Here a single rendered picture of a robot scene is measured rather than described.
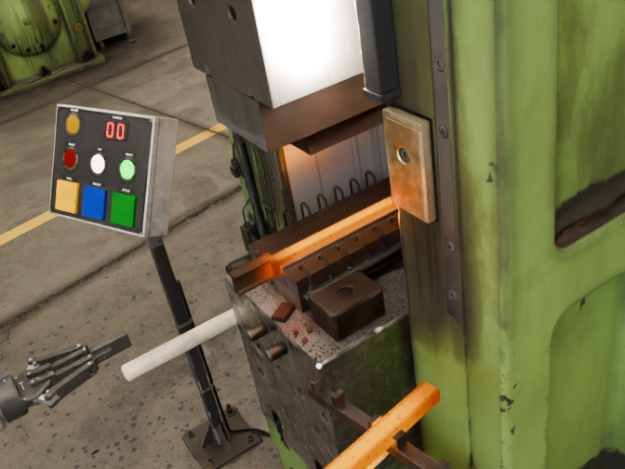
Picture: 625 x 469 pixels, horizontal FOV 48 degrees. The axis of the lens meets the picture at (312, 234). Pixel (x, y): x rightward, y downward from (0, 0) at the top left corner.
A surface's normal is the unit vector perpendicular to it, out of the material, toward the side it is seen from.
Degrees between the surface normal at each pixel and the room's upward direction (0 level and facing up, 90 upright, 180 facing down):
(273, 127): 90
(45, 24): 91
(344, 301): 0
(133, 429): 0
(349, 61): 90
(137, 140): 60
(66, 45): 90
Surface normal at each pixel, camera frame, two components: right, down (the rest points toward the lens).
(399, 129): -0.83, 0.41
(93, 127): -0.53, 0.06
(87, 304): -0.15, -0.82
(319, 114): 0.55, 0.39
